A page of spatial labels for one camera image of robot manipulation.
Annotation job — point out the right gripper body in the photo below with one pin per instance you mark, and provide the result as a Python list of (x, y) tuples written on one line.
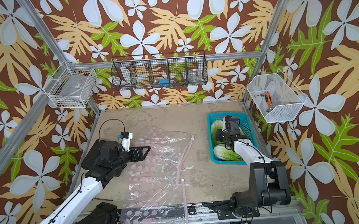
[(222, 136)]

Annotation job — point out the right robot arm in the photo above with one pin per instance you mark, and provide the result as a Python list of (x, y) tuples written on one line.
[(267, 184)]

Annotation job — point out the white wire basket left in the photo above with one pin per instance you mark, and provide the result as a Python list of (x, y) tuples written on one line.
[(71, 86)]

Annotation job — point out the chinese cabbage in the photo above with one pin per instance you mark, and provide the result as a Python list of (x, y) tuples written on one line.
[(243, 130), (216, 125), (222, 153)]

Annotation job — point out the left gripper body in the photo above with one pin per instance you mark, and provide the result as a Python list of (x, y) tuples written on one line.
[(124, 158)]

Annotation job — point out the white wire basket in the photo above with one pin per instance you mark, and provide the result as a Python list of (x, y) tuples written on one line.
[(71, 86), (287, 98)]

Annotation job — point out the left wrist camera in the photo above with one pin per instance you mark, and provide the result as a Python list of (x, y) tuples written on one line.
[(126, 138)]

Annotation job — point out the black plastic case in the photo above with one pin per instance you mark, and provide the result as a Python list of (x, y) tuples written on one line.
[(94, 161)]

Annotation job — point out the zip-top bag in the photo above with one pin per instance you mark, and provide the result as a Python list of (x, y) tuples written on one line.
[(156, 173), (155, 204), (171, 146)]

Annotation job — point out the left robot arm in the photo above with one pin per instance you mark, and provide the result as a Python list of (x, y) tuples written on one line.
[(68, 212)]

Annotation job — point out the black wire basket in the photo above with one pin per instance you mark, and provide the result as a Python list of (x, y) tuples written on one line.
[(187, 68)]

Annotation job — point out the blue small box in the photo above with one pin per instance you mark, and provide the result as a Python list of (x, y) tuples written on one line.
[(164, 83)]

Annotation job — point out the teal plastic basket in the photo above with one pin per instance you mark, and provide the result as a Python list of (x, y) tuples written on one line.
[(244, 120)]

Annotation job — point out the white wire basket right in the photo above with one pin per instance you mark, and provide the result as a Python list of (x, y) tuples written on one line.
[(287, 98)]

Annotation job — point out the orange black tool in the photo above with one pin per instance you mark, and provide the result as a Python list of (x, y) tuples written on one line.
[(269, 102)]

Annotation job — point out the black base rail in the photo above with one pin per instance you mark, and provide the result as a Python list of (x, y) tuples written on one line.
[(206, 211)]

